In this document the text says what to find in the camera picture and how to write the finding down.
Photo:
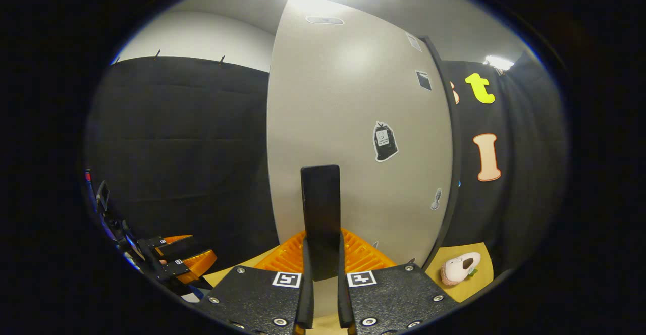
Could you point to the ceiling light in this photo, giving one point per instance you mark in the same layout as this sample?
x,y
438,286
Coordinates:
x,y
499,62

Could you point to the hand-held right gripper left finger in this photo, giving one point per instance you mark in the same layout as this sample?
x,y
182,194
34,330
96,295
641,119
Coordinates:
x,y
305,299

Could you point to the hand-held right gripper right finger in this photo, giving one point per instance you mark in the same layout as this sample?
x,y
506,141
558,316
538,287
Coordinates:
x,y
344,299

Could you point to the white cabinet door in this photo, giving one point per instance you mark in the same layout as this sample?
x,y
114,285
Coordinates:
x,y
343,98

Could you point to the grey cabinet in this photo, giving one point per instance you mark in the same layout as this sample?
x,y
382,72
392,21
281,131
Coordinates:
x,y
455,173

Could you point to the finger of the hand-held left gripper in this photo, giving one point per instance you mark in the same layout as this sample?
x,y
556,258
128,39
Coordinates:
x,y
174,240
197,265

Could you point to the black backdrop cloth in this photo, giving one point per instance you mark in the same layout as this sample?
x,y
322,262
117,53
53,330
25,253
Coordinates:
x,y
176,138

